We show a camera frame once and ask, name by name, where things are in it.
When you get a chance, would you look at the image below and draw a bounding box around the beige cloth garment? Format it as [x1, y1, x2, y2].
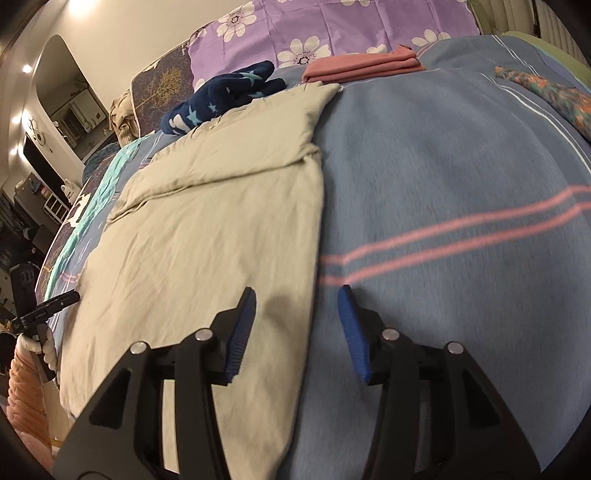
[58, 83, 339, 479]

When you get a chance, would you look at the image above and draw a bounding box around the orange quilted sleeve forearm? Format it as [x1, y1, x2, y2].
[6, 346, 51, 457]

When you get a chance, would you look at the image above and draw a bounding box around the white gloved left hand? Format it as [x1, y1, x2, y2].
[15, 328, 57, 373]

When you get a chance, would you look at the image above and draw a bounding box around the teal patterned bed sheet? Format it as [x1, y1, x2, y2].
[37, 134, 154, 300]

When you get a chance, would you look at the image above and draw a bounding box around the dark shelf cabinet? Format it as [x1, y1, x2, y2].
[14, 173, 71, 234]

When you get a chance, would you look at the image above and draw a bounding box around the blue striped bed blanket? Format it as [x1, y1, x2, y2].
[72, 36, 590, 479]

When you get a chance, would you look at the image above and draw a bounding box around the beige plush toy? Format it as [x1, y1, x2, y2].
[108, 90, 139, 147]

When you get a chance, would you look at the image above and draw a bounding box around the dark tree-pattern pillow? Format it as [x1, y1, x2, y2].
[130, 41, 193, 136]

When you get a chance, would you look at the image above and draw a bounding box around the navy star-pattern garment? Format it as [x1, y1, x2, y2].
[159, 60, 287, 136]

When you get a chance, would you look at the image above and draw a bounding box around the floral patterned cloth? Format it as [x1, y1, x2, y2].
[495, 66, 591, 140]

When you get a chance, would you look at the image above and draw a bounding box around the purple floral pillow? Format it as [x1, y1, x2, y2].
[188, 0, 480, 90]

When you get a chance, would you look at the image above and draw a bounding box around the folded pink cloth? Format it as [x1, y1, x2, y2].
[301, 45, 426, 84]

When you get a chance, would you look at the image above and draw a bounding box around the green blanket edge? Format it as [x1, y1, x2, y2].
[502, 31, 590, 88]

